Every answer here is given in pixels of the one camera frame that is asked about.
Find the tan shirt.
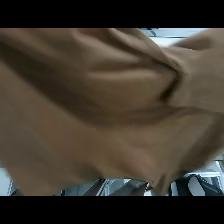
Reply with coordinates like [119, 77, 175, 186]
[0, 28, 224, 197]

